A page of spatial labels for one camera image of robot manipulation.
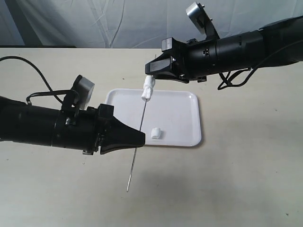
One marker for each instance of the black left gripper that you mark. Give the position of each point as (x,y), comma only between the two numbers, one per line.
(85,131)

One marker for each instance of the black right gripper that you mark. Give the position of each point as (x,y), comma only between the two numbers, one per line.
(183,62)

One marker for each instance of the white marshmallow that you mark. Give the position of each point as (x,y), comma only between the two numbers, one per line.
(149,82)
(147,94)
(156,133)

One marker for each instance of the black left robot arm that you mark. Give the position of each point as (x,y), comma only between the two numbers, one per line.
(28,124)

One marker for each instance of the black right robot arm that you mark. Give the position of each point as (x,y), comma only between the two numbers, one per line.
(274,45)

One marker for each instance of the white plastic tray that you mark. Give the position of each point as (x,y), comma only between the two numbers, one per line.
(176,113)

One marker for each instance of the white backdrop curtain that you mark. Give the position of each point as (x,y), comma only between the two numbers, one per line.
(130,23)

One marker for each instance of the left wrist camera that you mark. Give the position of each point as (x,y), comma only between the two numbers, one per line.
(79,95)

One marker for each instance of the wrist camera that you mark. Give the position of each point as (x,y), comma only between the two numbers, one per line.
(79,95)
(197,14)

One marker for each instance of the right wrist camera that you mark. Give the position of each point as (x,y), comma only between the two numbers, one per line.
(197,14)

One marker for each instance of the dark frame behind table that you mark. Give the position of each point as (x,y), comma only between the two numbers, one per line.
(38,46)

